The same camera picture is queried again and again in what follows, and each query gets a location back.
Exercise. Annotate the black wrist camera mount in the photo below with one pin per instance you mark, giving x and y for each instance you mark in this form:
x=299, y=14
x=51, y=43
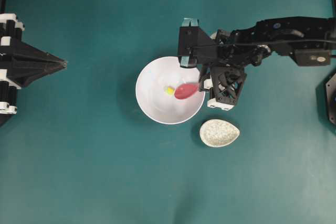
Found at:
x=224, y=85

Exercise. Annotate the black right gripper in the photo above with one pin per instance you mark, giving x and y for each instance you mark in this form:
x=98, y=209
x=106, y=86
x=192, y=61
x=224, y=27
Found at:
x=195, y=47

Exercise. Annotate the speckled teardrop-shaped dish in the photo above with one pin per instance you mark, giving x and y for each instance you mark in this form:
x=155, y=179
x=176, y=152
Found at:
x=218, y=133

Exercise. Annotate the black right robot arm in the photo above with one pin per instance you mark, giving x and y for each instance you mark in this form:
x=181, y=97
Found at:
x=308, y=41

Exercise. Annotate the yellow hexagonal prism block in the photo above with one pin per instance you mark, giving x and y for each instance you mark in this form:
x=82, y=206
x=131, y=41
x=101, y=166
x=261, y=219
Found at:
x=169, y=90

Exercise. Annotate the large white bowl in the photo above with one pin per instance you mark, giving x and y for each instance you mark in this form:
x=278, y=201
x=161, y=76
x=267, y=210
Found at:
x=155, y=91

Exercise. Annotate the red spoon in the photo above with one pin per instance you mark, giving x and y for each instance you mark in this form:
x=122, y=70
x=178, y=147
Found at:
x=188, y=90

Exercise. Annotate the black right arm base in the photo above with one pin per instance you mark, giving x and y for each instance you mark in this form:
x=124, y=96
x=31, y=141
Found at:
x=325, y=96

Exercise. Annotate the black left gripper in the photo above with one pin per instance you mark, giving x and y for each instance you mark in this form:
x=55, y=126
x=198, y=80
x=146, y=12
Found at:
x=21, y=64

